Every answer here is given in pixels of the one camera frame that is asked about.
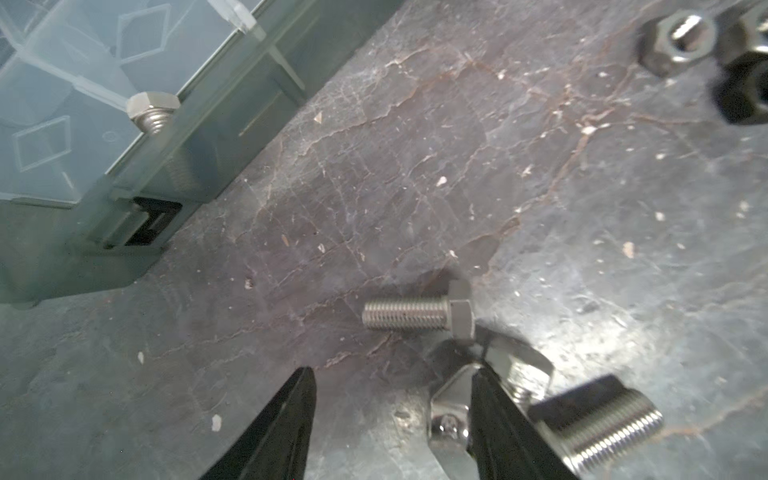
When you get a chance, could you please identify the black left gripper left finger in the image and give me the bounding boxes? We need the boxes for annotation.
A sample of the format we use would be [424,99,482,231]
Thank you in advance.
[202,367,317,479]

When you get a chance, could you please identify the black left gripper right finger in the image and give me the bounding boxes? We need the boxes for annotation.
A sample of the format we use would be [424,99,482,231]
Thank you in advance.
[470,367,576,480]

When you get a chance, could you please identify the silver hex bolt large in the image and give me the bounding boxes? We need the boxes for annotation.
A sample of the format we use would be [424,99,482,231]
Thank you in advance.
[528,375,664,476]

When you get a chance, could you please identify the silver wing nut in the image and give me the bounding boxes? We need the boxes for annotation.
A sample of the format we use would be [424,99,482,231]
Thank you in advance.
[427,332,554,479]

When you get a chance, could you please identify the green plastic compartment organizer box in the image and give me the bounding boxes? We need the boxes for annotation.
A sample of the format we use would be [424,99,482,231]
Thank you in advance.
[1,0,399,305]

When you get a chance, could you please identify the silver hex nut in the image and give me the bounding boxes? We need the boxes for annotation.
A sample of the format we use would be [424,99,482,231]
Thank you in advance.
[638,10,719,78]
[715,1,767,69]

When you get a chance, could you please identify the black hex nut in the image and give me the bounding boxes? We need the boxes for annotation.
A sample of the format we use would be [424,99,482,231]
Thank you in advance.
[714,60,767,125]

